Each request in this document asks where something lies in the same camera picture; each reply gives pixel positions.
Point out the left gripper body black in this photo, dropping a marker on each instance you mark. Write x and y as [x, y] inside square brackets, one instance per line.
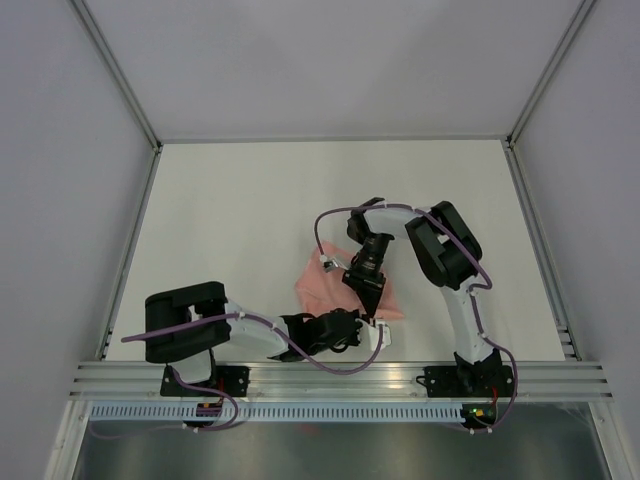
[350, 341]

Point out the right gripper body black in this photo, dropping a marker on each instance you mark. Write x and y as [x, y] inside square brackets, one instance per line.
[370, 260]

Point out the pink cloth napkin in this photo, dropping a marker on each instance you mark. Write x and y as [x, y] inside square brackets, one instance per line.
[319, 292]

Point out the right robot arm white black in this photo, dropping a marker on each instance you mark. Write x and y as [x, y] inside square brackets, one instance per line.
[447, 253]

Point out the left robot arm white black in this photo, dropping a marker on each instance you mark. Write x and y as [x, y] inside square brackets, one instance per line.
[183, 327]

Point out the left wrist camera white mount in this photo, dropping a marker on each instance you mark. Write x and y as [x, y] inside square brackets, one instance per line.
[375, 335]

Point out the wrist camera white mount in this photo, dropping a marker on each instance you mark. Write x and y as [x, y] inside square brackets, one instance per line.
[375, 335]
[332, 263]

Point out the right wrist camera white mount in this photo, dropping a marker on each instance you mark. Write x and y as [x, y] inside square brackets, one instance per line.
[332, 263]

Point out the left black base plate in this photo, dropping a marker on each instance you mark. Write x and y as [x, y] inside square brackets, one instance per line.
[233, 380]

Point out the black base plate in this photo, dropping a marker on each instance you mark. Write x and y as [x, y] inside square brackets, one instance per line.
[233, 380]
[454, 382]

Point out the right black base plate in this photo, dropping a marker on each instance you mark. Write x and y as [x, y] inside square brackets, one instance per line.
[454, 382]

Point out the aluminium front rail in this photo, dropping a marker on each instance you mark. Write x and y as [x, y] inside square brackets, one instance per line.
[538, 382]

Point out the white slotted cable duct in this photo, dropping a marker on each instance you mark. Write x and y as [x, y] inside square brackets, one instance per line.
[357, 412]

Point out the left aluminium frame post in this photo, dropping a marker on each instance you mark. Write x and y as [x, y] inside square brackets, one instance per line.
[100, 43]

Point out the aluminium frame post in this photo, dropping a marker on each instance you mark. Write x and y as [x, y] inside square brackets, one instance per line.
[100, 43]
[577, 22]

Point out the right aluminium frame post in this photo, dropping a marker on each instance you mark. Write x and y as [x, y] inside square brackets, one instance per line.
[577, 22]

